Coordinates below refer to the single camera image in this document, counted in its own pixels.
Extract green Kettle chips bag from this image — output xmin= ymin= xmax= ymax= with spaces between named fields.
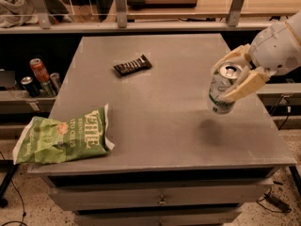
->
xmin=12 ymin=105 xmax=115 ymax=164

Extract grey cloth on shelf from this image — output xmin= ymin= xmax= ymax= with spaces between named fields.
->
xmin=0 ymin=0 xmax=69 ymax=29

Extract black power adapter on floor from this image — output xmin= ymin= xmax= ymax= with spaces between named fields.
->
xmin=266 ymin=194 xmax=291 ymax=213

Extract green soda can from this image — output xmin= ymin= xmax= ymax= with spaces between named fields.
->
xmin=40 ymin=81 xmax=56 ymax=97

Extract green white 7up can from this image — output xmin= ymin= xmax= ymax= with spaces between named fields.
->
xmin=208 ymin=62 xmax=242 ymax=114

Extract red soda can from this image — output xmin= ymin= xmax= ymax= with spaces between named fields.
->
xmin=29 ymin=58 xmax=50 ymax=83

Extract dark blue soda can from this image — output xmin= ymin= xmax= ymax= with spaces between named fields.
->
xmin=21 ymin=76 xmax=40 ymax=97

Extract metal shelf bracket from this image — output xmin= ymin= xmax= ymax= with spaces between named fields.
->
xmin=32 ymin=0 xmax=51 ymax=29
xmin=226 ymin=0 xmax=245 ymax=26
xmin=115 ymin=0 xmax=127 ymax=28

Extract right metal shelf bracket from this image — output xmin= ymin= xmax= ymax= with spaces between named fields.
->
xmin=226 ymin=0 xmax=245 ymax=26

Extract upper drawer metal handle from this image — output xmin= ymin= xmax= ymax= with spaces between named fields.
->
xmin=157 ymin=195 xmax=167 ymax=206

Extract middle metal shelf bracket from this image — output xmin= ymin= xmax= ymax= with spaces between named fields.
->
xmin=115 ymin=0 xmax=127 ymax=28

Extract silver soda can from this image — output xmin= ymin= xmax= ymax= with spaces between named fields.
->
xmin=50 ymin=73 xmax=61 ymax=91

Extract black cable on floor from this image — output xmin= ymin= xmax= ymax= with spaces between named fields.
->
xmin=0 ymin=151 xmax=28 ymax=226

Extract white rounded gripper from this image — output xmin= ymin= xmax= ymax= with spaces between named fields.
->
xmin=211 ymin=12 xmax=301 ymax=103

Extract left metal shelf bracket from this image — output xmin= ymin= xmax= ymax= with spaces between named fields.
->
xmin=32 ymin=0 xmax=51 ymax=29

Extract dark snack bar wrapper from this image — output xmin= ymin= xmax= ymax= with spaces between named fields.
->
xmin=114 ymin=55 xmax=152 ymax=76

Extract grey drawer cabinet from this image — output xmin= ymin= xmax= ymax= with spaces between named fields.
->
xmin=29 ymin=34 xmax=294 ymax=226

